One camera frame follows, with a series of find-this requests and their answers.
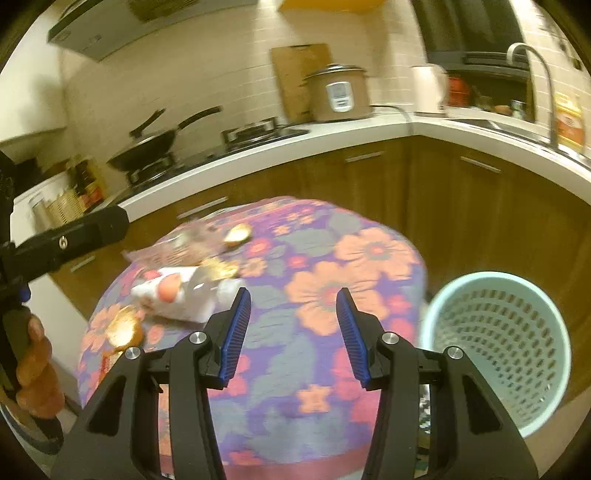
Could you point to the woven basket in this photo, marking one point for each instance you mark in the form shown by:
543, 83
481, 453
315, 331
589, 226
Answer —
64, 207

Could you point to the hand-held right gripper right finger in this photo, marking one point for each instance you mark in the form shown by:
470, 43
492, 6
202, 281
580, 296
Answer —
353, 339

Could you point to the orange detergent pouch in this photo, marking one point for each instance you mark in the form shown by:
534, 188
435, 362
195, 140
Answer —
569, 122

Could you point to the black frying pan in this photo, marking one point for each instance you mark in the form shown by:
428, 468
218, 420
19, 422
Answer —
143, 150

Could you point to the wooden kitchen cabinets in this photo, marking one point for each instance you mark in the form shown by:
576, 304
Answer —
461, 207

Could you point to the white plastic packet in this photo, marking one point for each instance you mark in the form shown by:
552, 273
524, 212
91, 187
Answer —
203, 300

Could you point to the crumpled gold foil wrapper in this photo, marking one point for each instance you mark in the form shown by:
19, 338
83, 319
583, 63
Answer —
220, 268
125, 327

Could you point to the broken eggshell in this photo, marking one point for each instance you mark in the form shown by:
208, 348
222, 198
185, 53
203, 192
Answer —
237, 234

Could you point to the dark window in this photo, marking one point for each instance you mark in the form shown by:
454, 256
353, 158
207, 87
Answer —
461, 27

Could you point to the black gas stove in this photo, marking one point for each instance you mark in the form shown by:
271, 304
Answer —
249, 134

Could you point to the group of condiment bottles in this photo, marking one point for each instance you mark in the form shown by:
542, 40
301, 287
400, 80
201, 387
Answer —
87, 182

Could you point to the floral tablecloth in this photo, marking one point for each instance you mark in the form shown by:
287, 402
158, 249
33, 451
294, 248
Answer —
323, 258

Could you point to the clear plastic wrapper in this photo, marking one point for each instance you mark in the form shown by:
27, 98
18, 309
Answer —
175, 249

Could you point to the person's left hand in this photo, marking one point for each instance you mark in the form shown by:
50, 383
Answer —
39, 374

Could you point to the wooden cutting board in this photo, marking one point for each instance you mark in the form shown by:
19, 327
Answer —
288, 78

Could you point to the red pot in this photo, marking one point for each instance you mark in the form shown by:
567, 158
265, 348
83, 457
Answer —
459, 91

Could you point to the white electric kettle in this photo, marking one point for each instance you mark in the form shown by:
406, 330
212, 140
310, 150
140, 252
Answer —
428, 90

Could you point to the grey range hood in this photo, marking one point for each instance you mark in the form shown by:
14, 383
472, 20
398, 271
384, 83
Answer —
111, 32

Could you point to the light blue perforated wastebasket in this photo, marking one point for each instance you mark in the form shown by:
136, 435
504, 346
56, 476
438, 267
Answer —
508, 332

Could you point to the chrome sink faucet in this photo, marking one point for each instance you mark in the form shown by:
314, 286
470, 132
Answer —
545, 87

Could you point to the brown rice cooker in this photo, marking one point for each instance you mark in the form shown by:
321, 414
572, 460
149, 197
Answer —
339, 94

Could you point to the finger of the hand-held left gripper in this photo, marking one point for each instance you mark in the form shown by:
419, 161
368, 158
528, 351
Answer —
78, 237

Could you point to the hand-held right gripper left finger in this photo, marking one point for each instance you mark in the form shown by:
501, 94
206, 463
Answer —
234, 339

